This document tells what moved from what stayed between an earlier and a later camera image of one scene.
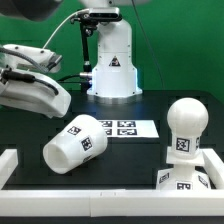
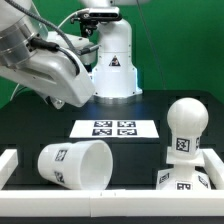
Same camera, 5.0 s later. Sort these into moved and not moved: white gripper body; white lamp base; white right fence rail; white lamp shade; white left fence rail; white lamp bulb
Moved: white lamp shade; white gripper body
Not moved: white lamp bulb; white left fence rail; white lamp base; white right fence rail
